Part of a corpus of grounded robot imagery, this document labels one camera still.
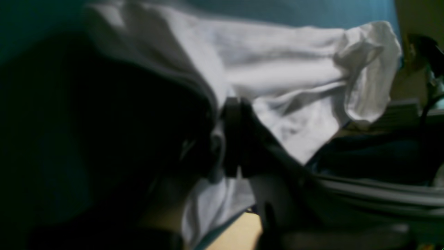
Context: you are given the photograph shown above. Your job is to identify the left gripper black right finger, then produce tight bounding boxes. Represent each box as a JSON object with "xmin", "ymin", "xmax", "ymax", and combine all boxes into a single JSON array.
[{"xmin": 223, "ymin": 98, "xmax": 443, "ymax": 250}]

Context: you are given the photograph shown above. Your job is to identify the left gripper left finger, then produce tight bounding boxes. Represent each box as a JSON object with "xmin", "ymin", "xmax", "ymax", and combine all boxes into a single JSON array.
[{"xmin": 1, "ymin": 35, "xmax": 212, "ymax": 250}]

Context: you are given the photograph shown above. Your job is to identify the white T-shirt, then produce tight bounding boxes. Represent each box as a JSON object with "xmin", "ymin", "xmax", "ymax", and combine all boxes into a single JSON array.
[{"xmin": 83, "ymin": 0, "xmax": 403, "ymax": 250}]

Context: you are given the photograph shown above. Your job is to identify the teal table cloth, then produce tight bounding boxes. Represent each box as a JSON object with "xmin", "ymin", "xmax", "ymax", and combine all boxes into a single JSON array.
[{"xmin": 0, "ymin": 0, "xmax": 402, "ymax": 63}]

